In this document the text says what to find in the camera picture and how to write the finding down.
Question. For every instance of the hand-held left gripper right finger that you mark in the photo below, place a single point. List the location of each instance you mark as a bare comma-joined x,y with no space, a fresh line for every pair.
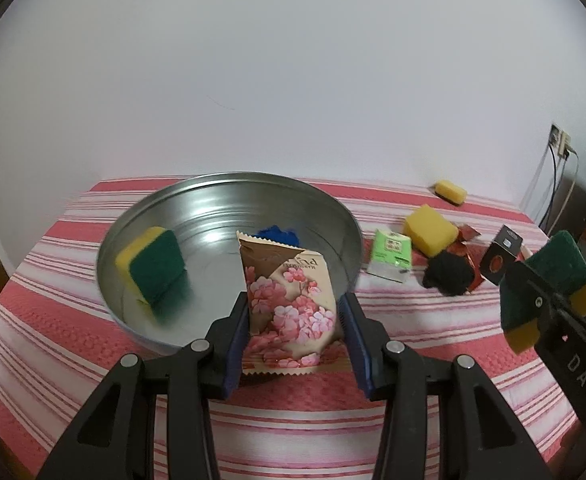
355,350

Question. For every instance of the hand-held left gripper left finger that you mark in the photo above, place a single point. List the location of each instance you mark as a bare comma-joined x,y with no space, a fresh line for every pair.
235,360

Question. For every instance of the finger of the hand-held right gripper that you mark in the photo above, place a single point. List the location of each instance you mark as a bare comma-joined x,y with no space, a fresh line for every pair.
528,280

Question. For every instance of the small black box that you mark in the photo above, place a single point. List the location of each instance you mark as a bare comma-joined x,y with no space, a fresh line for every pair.
498,260

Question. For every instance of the green yellow scouring sponge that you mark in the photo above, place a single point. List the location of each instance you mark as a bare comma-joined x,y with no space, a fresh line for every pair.
155,265
558,260

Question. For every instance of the red snack packet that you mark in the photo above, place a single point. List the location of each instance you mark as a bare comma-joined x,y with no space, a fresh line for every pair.
475,270
468,233

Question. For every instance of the floral snack packet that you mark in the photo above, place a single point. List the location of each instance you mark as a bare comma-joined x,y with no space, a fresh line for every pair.
293,300

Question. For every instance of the green white tissue pack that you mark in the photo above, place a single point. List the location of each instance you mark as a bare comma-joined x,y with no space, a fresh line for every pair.
388,255

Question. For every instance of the small yellow sponge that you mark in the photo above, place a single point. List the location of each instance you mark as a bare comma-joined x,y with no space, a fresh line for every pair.
450,190

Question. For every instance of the round metal tin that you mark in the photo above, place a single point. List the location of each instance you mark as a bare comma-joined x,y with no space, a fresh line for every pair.
213,220

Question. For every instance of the red striped tablecloth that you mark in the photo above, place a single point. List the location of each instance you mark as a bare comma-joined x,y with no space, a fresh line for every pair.
423,335

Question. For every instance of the black fuzzy cloth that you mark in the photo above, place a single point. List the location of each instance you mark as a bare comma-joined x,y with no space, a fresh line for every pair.
448,272

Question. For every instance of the large yellow sponge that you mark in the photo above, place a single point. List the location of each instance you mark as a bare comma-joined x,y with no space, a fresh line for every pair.
430,227

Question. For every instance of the blue fuzzy cloth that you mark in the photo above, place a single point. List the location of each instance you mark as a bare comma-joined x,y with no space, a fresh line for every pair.
275,234

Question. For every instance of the wall socket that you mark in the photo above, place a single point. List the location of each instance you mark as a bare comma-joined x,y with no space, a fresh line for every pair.
559,139

